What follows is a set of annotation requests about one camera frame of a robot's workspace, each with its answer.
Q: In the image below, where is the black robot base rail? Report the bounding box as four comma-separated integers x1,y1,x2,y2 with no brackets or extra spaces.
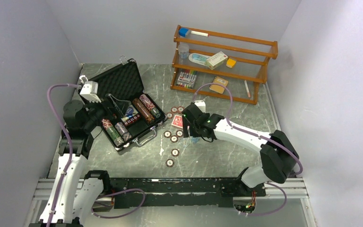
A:
111,177,266,209

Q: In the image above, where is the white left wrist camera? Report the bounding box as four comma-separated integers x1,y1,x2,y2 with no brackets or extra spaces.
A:
79,81,101,103

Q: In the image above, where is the red playing card deck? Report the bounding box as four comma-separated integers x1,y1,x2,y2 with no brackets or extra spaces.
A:
171,114,183,129

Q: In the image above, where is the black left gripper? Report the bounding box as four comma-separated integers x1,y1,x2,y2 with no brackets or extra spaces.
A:
83,94,130,132

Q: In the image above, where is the black poker chip case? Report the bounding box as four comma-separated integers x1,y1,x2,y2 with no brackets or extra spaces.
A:
78,59,166,151

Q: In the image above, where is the purple red chip row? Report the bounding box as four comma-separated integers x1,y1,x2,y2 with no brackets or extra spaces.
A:
139,94,161,118

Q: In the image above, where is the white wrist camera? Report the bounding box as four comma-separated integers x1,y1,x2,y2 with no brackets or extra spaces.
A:
79,81,101,103
194,100,206,113

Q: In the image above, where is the blue small blind button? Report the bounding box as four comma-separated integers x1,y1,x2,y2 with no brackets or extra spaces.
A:
125,106,138,117

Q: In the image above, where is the orange brown chip row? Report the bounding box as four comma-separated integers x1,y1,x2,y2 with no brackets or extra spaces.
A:
132,98,155,124

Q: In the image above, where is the white pen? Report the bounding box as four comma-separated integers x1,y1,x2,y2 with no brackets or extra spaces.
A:
244,80,251,98

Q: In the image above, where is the white cardboard box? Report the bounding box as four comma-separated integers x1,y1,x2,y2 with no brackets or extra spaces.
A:
205,51,228,70

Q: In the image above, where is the red dice row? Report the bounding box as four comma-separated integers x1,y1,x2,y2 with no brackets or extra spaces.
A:
122,114,141,127

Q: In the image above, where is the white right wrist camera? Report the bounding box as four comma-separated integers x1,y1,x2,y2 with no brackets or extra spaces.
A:
194,100,206,113

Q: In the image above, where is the orange spiral notebook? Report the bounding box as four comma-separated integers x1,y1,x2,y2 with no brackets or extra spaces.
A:
209,76,229,94

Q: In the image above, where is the yellow small block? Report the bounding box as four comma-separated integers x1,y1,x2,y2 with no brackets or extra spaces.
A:
226,58,237,69

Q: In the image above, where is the green red chip row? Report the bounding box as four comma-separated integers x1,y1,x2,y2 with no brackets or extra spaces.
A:
102,119,124,147

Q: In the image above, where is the clear plastic cup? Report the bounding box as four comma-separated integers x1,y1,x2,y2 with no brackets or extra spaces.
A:
178,43,190,60

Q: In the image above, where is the blue white ceramic jar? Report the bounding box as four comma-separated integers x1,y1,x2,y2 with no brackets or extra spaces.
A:
190,137,200,144

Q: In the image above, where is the coloured marker pack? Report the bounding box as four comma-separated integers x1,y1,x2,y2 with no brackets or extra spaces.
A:
176,69,198,89

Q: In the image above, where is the orange wooden shelf rack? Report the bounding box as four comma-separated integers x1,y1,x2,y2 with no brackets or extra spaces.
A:
170,25,278,105

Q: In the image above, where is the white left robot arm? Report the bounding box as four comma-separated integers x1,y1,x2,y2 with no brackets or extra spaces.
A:
29,100,147,227

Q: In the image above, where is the clear dealer button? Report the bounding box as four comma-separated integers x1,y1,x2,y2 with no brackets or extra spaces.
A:
181,138,190,148

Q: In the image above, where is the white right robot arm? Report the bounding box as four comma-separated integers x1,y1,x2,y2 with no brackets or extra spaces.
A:
182,103,299,196

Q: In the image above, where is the red five chip stack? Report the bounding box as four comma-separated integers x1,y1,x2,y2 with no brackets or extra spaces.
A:
177,106,184,113

